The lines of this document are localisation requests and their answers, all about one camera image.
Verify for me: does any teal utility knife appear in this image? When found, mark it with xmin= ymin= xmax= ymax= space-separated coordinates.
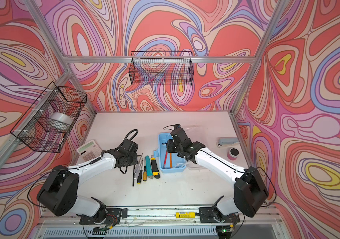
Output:
xmin=145 ymin=155 xmax=154 ymax=179

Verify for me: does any black wire basket left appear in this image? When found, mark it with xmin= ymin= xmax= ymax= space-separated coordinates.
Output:
xmin=10 ymin=82 xmax=87 ymax=153

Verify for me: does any small silver screwdriver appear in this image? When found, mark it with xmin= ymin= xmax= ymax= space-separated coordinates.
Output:
xmin=135 ymin=154 xmax=143 ymax=180

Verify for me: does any blue plastic tool box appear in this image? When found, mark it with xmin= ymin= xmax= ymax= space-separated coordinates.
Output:
xmin=153 ymin=125 xmax=209 ymax=174

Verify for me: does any pink tape roll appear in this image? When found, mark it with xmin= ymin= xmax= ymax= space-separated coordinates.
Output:
xmin=227 ymin=147 xmax=240 ymax=161

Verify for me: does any yellow black utility knife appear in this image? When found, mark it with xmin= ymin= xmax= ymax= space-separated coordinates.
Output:
xmin=150 ymin=155 xmax=161 ymax=179

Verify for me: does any white pink calculator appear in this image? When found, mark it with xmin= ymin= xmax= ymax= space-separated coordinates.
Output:
xmin=76 ymin=140 xmax=102 ymax=162

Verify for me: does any black yellow screwdriver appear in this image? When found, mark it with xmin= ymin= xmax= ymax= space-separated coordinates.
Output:
xmin=137 ymin=158 xmax=144 ymax=185

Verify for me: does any black wire basket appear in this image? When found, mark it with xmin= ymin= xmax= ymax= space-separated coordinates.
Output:
xmin=129 ymin=50 xmax=194 ymax=86
xmin=10 ymin=82 xmax=87 ymax=153

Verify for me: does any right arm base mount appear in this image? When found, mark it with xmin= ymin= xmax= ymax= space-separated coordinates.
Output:
xmin=196 ymin=207 xmax=241 ymax=225

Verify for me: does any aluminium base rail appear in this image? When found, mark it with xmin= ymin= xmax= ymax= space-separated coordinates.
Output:
xmin=38 ymin=205 xmax=283 ymax=227

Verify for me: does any grey stapler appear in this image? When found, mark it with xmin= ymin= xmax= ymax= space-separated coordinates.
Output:
xmin=217 ymin=137 xmax=240 ymax=147

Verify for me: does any red handled hex key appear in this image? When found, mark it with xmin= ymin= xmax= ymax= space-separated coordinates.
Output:
xmin=163 ymin=151 xmax=169 ymax=169

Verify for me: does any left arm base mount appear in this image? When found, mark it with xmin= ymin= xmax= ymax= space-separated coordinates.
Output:
xmin=79 ymin=208 xmax=128 ymax=226

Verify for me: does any black wire basket back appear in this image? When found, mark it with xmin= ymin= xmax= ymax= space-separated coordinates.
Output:
xmin=129 ymin=50 xmax=194 ymax=86

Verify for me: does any yellow handled screwdriver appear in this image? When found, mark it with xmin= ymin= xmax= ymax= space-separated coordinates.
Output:
xmin=143 ymin=163 xmax=147 ymax=182

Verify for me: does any silver duct tape roll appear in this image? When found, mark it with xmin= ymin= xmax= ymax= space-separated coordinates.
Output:
xmin=48 ymin=112 xmax=73 ymax=132

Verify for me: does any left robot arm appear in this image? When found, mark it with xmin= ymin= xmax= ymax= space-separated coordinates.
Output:
xmin=37 ymin=139 xmax=139 ymax=221

